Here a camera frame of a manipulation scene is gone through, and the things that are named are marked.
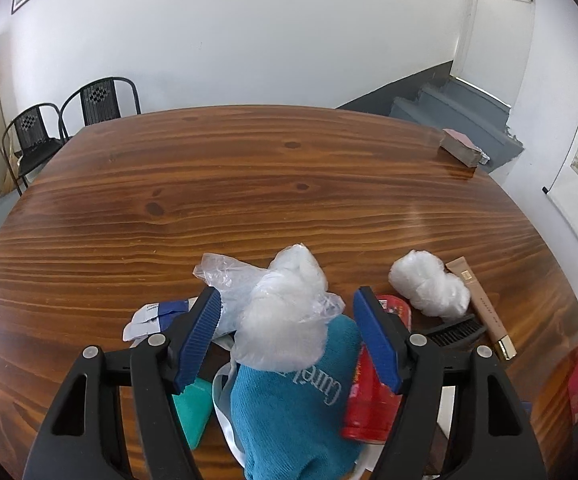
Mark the beige tube with gold cap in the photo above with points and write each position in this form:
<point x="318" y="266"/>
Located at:
<point x="484" y="305"/>

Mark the white cotton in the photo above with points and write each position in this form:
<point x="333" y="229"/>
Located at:
<point x="429" y="285"/>
<point x="279" y="320"/>

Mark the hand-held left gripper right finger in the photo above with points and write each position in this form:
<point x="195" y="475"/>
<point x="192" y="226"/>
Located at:
<point x="376" y="340"/>

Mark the teal knitted cloth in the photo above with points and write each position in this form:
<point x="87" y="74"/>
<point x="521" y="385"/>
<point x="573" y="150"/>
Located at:
<point x="289" y="420"/>

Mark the crumpled foil piece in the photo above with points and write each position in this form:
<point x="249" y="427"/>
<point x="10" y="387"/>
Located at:
<point x="484" y="158"/>

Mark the white door frame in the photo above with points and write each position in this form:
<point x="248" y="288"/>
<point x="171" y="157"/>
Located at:
<point x="469" y="20"/>

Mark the taped bundle of sachets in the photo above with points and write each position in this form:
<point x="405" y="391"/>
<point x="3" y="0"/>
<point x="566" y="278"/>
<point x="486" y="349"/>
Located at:
<point x="146" y="317"/>

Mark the grey staircase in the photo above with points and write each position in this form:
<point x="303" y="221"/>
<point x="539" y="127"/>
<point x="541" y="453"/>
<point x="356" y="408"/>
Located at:
<point x="444" y="105"/>

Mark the light teal carton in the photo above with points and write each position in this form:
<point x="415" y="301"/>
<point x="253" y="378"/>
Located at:
<point x="194" y="410"/>

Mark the red spray can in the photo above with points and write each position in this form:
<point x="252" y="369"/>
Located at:
<point x="369" y="410"/>

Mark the black metal chair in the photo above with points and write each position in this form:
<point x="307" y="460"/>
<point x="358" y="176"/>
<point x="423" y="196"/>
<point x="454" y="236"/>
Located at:
<point x="31" y="145"/>
<point x="99" y="102"/>

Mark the black folding hairbrush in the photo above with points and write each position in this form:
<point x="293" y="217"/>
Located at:
<point x="456" y="332"/>

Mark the wooden desktop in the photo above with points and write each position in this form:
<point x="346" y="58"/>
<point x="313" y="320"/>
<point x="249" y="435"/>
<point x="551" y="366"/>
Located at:
<point x="219" y="200"/>

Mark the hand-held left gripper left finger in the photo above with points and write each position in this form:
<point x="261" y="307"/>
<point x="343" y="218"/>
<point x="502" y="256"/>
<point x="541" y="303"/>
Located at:
<point x="199" y="340"/>

